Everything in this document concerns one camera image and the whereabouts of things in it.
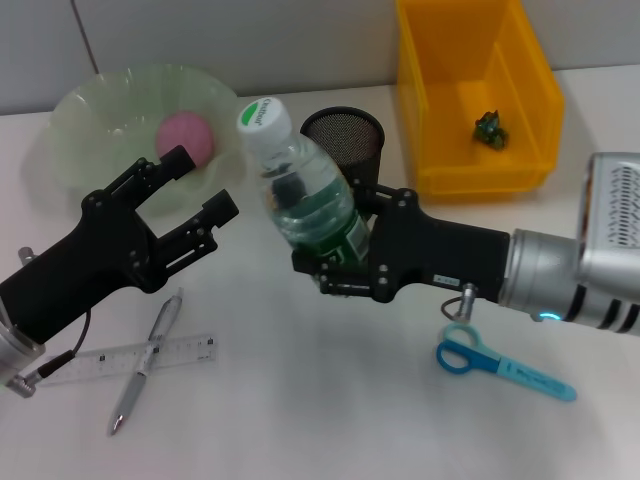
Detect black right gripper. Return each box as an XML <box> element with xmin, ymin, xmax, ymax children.
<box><xmin>291</xmin><ymin>177</ymin><xmax>512</xmax><ymax>305</ymax></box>

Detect clear green-label water bottle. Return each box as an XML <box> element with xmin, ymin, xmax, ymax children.
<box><xmin>235</xmin><ymin>97</ymin><xmax>371</xmax><ymax>264</ymax></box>

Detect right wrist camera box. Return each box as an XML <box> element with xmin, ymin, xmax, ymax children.
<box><xmin>574</xmin><ymin>152</ymin><xmax>640</xmax><ymax>286</ymax></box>

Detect clear plastic ruler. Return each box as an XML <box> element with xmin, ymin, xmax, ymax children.
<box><xmin>39</xmin><ymin>332</ymin><xmax>219</xmax><ymax>387</ymax></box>

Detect green plastic wrapper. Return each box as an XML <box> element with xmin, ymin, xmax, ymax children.
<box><xmin>472</xmin><ymin>108</ymin><xmax>510</xmax><ymax>150</ymax></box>

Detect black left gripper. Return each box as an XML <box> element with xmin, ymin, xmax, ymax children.
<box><xmin>0</xmin><ymin>145</ymin><xmax>240</xmax><ymax>346</ymax></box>

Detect blue scissors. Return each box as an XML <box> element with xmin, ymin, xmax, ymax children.
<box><xmin>435</xmin><ymin>322</ymin><xmax>577</xmax><ymax>403</ymax></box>

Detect yellow plastic bin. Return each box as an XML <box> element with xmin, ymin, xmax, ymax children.
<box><xmin>396</xmin><ymin>0</ymin><xmax>566</xmax><ymax>197</ymax></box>

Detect right arm cable with plug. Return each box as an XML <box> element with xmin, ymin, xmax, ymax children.
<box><xmin>439</xmin><ymin>281</ymin><xmax>477</xmax><ymax>325</ymax></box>

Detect silver pen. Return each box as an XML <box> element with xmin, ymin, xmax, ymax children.
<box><xmin>108</xmin><ymin>293</ymin><xmax>185</xmax><ymax>437</ymax></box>

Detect pale green wavy fruit plate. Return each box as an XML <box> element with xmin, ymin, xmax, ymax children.
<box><xmin>47</xmin><ymin>63</ymin><xmax>249</xmax><ymax>221</ymax></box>

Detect pink peach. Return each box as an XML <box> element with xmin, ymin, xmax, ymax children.
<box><xmin>154</xmin><ymin>110</ymin><xmax>217</xmax><ymax>169</ymax></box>

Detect black mesh pen holder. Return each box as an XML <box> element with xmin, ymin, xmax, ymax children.
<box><xmin>299</xmin><ymin>106</ymin><xmax>387</xmax><ymax>187</ymax></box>

